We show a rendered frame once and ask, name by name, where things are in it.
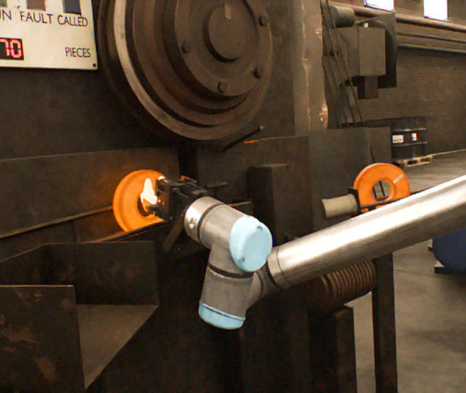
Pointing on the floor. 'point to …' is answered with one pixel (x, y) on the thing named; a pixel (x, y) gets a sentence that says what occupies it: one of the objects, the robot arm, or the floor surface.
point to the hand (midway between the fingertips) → (146, 196)
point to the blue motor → (464, 251)
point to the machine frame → (118, 150)
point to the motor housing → (334, 325)
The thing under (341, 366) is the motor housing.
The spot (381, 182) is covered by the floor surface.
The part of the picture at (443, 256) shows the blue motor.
